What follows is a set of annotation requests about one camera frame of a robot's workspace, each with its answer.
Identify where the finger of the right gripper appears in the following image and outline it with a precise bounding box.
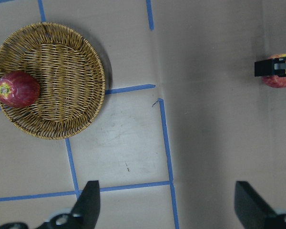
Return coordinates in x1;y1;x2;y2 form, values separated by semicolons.
254;57;286;77

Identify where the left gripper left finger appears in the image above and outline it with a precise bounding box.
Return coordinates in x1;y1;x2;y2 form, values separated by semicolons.
39;180;101;229

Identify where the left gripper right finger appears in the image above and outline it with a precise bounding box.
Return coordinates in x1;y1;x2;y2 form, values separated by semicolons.
234;181;286;229

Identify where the yellow red apple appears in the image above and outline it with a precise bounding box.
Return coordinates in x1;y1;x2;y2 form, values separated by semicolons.
262;53;286;88

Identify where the woven wicker basket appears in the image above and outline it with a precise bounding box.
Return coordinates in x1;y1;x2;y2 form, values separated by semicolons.
0;22;106;140

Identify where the dark red apple in basket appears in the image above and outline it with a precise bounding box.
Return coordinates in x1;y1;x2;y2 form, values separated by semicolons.
0;71;41;108

